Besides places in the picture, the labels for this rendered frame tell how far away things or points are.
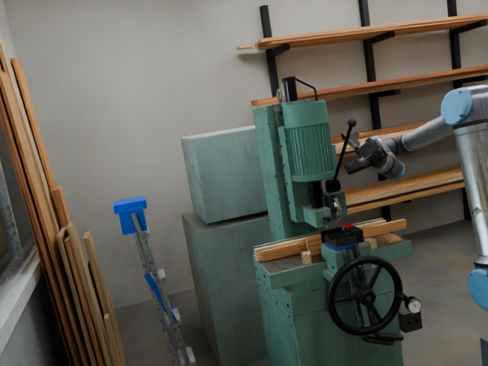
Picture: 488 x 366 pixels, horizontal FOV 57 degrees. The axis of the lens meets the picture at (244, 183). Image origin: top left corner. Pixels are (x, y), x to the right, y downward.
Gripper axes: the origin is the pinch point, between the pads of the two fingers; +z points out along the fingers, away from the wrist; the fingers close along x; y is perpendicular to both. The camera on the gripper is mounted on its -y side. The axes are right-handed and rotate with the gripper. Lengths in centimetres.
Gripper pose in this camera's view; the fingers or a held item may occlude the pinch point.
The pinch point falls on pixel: (347, 147)
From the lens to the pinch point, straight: 181.4
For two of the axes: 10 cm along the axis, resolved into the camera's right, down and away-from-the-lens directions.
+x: 2.8, 7.4, -6.1
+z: -7.1, -2.7, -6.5
